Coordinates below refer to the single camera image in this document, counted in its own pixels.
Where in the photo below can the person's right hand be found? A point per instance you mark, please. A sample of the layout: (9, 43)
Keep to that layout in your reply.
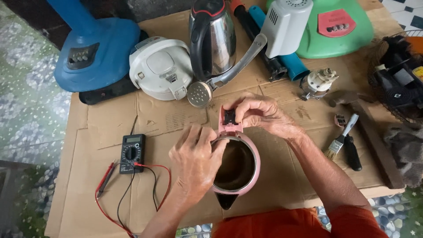
(267, 114)

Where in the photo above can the person's left hand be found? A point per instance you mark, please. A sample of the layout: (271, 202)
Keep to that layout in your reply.
(195, 162)

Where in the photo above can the pink electric kettle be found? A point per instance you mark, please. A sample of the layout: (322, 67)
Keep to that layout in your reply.
(251, 145)

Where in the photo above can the black kettle switch module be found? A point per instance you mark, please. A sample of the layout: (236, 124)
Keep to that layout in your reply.
(230, 117)

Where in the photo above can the brown cardboard sheet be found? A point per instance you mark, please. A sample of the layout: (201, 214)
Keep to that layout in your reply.
(178, 115)

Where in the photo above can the blue fan pole tube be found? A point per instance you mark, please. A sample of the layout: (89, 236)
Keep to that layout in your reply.
(292, 64)

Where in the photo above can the black digital multimeter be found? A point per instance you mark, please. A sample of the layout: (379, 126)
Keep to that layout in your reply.
(132, 153)

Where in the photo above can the black fan pole tube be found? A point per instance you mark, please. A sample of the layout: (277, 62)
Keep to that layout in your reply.
(257, 43)

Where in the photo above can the black multimeter probe lead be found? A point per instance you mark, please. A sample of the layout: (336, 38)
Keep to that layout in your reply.
(134, 124)

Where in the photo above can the small pink plastic part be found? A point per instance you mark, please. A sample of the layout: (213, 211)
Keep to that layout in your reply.
(340, 120)

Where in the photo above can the white fan motor housing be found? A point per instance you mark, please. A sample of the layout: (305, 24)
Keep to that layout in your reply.
(286, 26)

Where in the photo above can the red multimeter probe lead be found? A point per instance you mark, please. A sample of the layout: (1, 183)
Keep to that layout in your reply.
(105, 178)

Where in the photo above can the stainless steel electric kettle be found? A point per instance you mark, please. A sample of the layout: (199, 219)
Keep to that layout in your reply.
(214, 39)

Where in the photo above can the white rice cooker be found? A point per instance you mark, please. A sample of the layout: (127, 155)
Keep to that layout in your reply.
(160, 67)

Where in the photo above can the green fan base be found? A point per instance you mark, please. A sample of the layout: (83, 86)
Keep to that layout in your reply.
(340, 36)

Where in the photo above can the person's orange shirt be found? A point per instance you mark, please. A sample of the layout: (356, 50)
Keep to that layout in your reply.
(281, 224)

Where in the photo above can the grey cloth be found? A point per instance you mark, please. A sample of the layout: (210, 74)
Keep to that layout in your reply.
(406, 152)

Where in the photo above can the blue fan base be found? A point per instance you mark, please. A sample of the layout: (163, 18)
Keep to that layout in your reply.
(99, 53)

